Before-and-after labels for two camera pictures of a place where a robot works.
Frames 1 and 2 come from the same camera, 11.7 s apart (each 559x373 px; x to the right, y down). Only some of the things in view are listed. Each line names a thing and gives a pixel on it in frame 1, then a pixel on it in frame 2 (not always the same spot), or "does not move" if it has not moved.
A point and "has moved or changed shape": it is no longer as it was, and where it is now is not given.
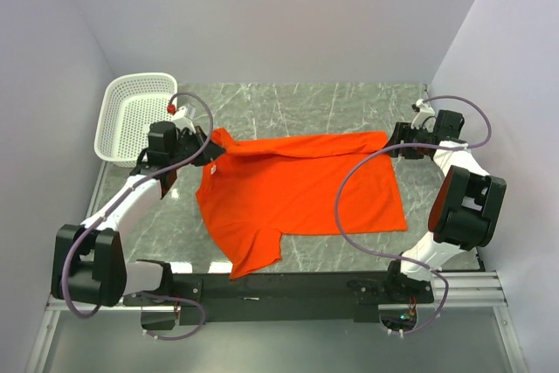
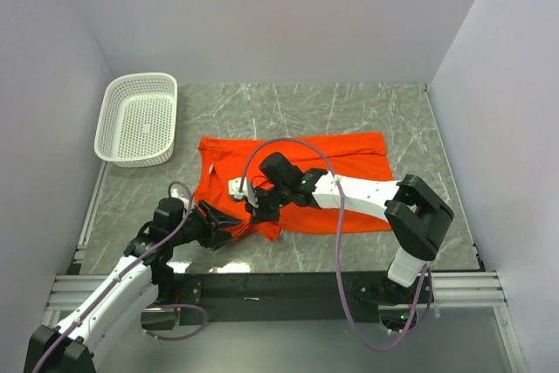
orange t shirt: [256, 190] has moved or changed shape
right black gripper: [403, 132] → [260, 213]
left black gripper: [198, 138] → [214, 218]
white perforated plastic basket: [130, 102] does not move
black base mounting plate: [207, 298] does not move
